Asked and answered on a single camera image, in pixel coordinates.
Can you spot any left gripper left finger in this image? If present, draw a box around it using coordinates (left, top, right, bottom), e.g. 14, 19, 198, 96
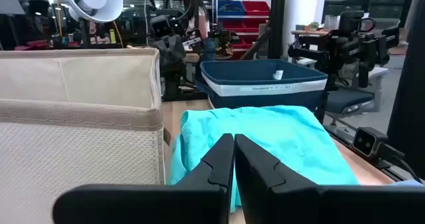
52, 133, 235, 224

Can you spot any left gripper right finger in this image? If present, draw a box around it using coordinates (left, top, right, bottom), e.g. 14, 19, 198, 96
234, 134, 425, 224

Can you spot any turquoise garment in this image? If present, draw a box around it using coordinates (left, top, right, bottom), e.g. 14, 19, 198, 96
169, 104, 361, 215

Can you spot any person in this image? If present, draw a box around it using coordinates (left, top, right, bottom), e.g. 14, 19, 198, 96
181, 0, 212, 39

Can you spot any blue storage bin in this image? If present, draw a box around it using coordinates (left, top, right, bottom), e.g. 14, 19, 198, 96
217, 0, 246, 17

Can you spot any beige fabric storage box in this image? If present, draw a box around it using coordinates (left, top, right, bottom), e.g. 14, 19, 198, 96
0, 47, 166, 224

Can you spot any white lamp with bulb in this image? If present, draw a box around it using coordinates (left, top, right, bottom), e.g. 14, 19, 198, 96
64, 0, 124, 24

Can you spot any red storage bin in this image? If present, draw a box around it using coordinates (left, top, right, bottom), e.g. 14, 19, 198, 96
242, 0, 271, 17

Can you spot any navy white fabric basket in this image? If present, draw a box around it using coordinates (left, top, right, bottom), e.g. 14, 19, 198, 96
195, 58, 329, 114

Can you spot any grey office chair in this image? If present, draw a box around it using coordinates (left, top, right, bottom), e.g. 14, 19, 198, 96
323, 66, 390, 120

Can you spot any black partition panel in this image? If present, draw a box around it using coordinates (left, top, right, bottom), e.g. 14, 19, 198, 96
386, 0, 425, 180

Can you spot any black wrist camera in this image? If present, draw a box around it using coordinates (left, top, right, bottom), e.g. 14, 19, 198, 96
149, 15, 173, 39

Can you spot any small black table camera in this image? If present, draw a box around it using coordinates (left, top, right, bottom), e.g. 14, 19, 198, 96
351, 126, 390, 159

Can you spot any black camera cable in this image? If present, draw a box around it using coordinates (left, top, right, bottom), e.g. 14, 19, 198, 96
381, 144, 425, 185

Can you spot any yellow hanging cable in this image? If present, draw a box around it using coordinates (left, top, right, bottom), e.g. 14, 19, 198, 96
52, 0, 62, 38

